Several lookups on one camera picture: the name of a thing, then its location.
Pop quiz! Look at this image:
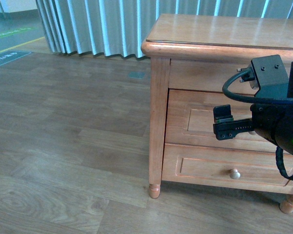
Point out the light wooden lower knob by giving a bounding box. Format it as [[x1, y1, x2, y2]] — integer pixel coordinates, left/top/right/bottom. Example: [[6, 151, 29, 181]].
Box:
[[229, 169, 241, 179]]

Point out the grey floor outlet plate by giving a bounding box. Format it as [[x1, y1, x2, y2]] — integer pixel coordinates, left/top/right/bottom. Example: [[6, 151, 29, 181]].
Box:
[[128, 71, 145, 79]]

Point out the wooden nightstand cabinet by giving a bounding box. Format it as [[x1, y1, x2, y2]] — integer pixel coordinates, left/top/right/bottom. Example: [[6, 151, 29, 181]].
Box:
[[142, 14, 293, 214]]

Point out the wooden drawer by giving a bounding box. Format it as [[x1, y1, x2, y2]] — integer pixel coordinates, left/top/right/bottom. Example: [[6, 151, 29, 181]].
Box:
[[165, 90, 276, 153], [162, 144, 293, 194]]

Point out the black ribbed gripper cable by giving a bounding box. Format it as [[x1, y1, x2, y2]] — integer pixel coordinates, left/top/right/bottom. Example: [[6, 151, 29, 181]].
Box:
[[275, 146, 293, 182]]

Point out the grey pleated curtain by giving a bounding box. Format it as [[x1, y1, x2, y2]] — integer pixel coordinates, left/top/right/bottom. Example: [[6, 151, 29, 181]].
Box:
[[36, 0, 293, 58]]

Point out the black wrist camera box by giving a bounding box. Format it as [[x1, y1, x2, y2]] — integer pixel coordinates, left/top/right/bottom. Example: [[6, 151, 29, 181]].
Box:
[[251, 55, 289, 99]]

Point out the black camera cable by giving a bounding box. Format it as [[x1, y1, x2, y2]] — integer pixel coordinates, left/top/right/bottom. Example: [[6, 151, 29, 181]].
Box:
[[222, 68, 293, 106]]

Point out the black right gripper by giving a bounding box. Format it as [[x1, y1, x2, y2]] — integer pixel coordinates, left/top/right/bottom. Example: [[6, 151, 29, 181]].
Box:
[[213, 97, 293, 155]]

